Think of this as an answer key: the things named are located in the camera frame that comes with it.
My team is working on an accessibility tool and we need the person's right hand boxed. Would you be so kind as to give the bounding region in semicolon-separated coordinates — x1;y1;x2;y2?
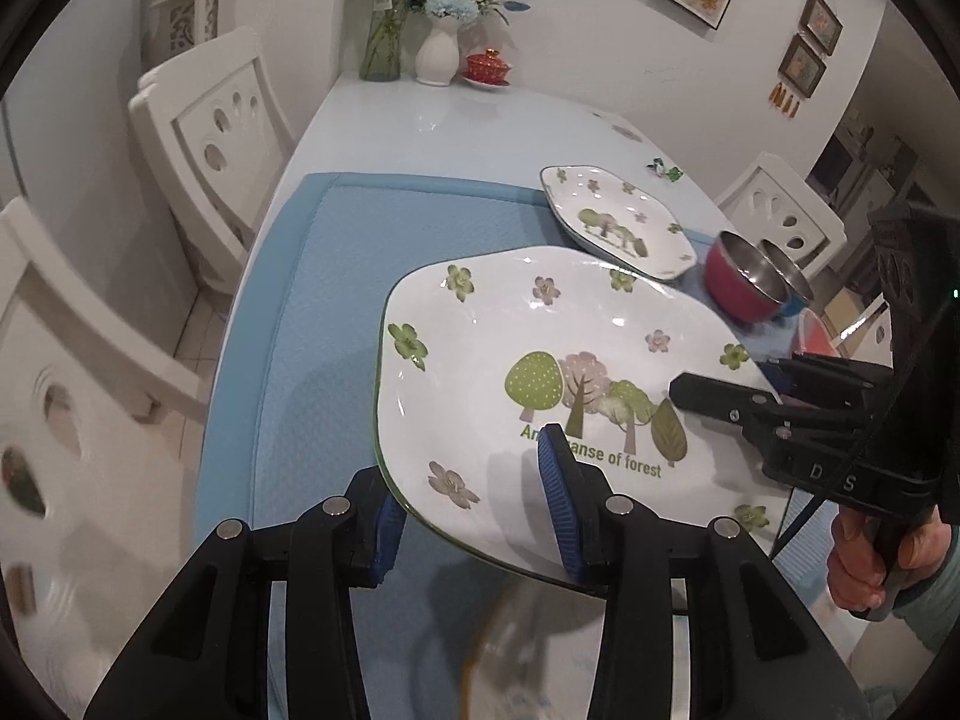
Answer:
829;504;953;614

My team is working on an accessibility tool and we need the red steel bowl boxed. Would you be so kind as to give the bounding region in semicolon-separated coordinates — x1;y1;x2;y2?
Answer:
703;231;797;327

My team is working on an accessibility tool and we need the blue quilted table mat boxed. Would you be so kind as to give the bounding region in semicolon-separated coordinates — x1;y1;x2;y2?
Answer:
193;171;863;720

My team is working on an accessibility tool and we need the white wooden chair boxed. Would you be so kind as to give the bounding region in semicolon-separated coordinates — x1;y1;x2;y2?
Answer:
0;195;218;616
126;25;299;297
715;151;850;280

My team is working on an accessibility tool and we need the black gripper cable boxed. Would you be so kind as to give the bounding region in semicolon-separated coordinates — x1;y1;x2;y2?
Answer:
766;487;830;563

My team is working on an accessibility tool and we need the background cabinet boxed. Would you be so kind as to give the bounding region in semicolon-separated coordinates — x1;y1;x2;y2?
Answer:
806;120;920;241

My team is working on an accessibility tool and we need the white ceramic vase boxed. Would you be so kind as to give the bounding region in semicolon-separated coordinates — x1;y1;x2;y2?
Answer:
415;15;461;87

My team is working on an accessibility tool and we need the green glass vase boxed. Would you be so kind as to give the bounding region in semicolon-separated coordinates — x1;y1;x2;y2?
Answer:
358;0;412;82

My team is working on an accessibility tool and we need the small framed wall picture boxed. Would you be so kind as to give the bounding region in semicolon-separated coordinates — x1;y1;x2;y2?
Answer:
799;0;843;55
778;36;827;97

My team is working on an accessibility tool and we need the person's right forearm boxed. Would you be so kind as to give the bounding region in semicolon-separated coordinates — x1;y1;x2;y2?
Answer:
889;540;960;661

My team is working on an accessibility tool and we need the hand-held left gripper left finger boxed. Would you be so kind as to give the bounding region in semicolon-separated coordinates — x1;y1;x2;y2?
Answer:
81;465;410;720

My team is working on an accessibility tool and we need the white carved furniture panel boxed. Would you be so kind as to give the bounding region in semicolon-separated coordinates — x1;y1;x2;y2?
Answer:
141;0;227;61

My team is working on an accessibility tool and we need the blue steel bowl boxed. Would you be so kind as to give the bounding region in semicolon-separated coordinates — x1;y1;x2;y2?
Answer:
759;238;817;323

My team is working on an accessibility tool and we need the red lidded teacup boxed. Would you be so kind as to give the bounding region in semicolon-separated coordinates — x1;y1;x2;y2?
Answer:
465;49;512;83

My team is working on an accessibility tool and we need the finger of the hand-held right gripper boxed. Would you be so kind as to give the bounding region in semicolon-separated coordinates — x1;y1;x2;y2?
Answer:
669;371;863;466
765;352;893;415

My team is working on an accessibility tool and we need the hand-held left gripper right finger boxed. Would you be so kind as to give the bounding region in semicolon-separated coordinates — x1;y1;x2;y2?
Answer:
536;424;875;720

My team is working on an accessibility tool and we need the white tree-print plate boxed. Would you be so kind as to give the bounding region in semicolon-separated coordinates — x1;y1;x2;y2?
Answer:
373;246;788;590
538;163;700;282

